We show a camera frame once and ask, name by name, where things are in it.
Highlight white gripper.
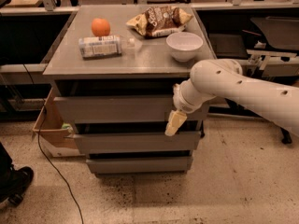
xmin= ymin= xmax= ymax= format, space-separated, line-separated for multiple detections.
xmin=164 ymin=81 xmax=200 ymax=136

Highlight grey top drawer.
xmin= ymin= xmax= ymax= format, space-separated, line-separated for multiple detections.
xmin=53 ymin=92 xmax=213 ymax=124

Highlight grey drawer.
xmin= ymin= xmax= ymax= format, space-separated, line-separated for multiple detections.
xmin=86 ymin=156 xmax=193 ymax=174
xmin=74 ymin=132 xmax=200 ymax=154
xmin=53 ymin=92 xmax=213 ymax=124

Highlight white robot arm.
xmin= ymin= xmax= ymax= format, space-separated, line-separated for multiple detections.
xmin=165 ymin=59 xmax=299 ymax=136

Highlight grey middle drawer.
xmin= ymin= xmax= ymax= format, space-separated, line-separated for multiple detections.
xmin=74 ymin=132 xmax=200 ymax=154

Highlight grey bottom drawer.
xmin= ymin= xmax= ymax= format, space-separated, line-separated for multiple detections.
xmin=86 ymin=156 xmax=193 ymax=174

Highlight grey drawer cabinet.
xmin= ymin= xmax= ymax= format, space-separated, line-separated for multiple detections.
xmin=42 ymin=5 xmax=221 ymax=175

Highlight white bowl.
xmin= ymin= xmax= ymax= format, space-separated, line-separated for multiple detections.
xmin=166 ymin=32 xmax=204 ymax=62

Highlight brown yellow chip bag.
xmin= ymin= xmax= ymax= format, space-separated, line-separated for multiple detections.
xmin=126 ymin=6 xmax=193 ymax=38

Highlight plastic water bottle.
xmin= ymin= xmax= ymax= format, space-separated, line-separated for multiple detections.
xmin=78 ymin=35 xmax=135 ymax=59

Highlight orange fruit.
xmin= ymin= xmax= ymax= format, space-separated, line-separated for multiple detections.
xmin=92 ymin=18 xmax=110 ymax=36

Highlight cardboard box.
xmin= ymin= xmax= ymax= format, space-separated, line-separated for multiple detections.
xmin=33 ymin=91 xmax=80 ymax=157

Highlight black chair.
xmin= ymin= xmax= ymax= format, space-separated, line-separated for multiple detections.
xmin=207 ymin=16 xmax=299 ymax=145

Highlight black shoe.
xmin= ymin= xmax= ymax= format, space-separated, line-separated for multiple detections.
xmin=0 ymin=166 xmax=34 ymax=206

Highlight black floor cable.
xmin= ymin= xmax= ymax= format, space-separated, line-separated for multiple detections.
xmin=22 ymin=63 xmax=85 ymax=224

